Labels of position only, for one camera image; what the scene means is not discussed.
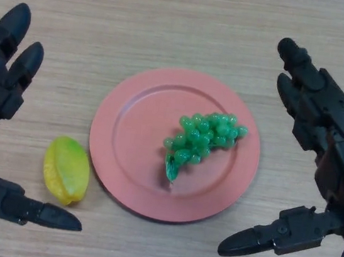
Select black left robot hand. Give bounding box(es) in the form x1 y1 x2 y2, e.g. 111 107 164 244
0 0 111 234

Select green grape bunch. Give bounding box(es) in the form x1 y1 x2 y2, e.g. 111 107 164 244
158 105 251 192

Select pink round plate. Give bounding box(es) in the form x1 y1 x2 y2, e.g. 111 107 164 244
79 58 271 234

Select yellow green starfruit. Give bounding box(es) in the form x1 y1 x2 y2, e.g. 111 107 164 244
38 133 95 209

